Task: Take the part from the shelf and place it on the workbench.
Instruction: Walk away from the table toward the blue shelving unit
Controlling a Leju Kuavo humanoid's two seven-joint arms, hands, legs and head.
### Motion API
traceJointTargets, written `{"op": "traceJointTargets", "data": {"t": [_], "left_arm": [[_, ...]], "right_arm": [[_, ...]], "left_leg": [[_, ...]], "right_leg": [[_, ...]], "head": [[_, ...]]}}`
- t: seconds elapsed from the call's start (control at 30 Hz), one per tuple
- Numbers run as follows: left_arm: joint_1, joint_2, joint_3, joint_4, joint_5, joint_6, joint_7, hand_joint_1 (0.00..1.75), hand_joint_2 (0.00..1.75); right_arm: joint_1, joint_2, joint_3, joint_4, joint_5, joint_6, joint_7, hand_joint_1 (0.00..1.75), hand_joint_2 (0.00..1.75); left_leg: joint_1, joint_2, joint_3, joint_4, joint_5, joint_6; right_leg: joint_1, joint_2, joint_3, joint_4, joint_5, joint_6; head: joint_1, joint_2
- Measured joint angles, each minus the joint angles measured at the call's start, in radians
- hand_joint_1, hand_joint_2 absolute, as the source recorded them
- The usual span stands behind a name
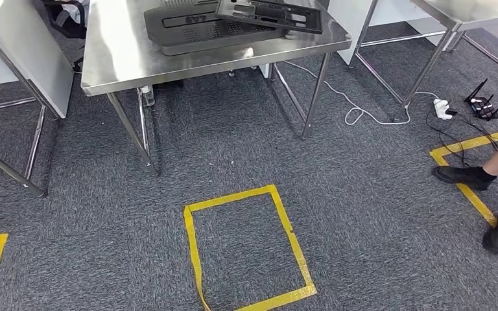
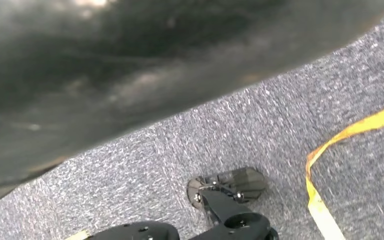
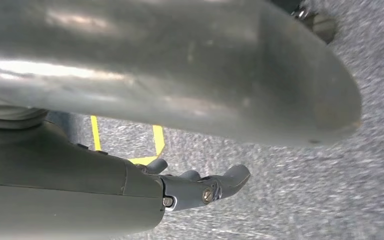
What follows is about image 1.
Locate black plastic car part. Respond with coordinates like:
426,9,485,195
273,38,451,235
215,0,324,35

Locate stainless steel workbench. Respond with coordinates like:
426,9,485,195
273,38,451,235
80,0,353,177

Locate yellow floor tape outline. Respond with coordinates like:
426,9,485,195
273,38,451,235
429,128,498,228
183,184,318,311

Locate clear plastic bottle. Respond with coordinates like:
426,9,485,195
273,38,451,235
139,85,156,108

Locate black foam engine cover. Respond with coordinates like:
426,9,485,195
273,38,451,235
143,0,289,56

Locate steel table with white panel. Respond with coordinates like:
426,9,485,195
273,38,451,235
326,0,498,123

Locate white power strip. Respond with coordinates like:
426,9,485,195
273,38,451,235
433,98,458,121

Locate person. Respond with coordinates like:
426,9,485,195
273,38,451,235
431,128,498,255

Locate black office chair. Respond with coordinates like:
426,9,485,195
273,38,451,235
42,0,89,73

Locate stainless steel side table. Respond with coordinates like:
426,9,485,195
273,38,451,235
0,0,75,198

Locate black router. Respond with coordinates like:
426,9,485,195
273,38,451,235
464,78,498,122

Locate white power cable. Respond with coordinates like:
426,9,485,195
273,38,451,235
283,60,441,126

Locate black floor cable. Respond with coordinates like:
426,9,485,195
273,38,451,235
425,107,498,183

